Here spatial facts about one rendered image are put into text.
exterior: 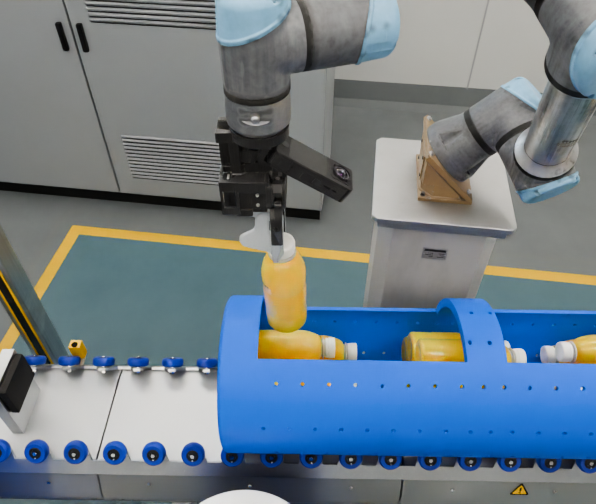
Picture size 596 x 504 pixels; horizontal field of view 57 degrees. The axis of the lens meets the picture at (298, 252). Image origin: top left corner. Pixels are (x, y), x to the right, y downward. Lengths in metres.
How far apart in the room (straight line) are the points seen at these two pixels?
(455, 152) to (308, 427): 0.67
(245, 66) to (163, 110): 2.10
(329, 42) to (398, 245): 0.81
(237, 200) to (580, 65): 0.48
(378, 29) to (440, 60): 3.19
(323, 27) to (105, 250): 2.44
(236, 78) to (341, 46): 0.11
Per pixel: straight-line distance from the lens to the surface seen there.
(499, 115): 1.25
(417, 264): 1.39
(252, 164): 0.69
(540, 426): 1.01
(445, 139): 1.29
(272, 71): 0.60
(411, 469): 1.17
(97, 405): 1.28
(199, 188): 2.91
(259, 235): 0.74
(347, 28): 0.61
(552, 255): 3.03
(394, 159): 1.43
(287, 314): 0.87
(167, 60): 2.55
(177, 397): 1.24
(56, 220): 3.21
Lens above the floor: 1.99
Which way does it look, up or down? 46 degrees down
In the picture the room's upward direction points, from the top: straight up
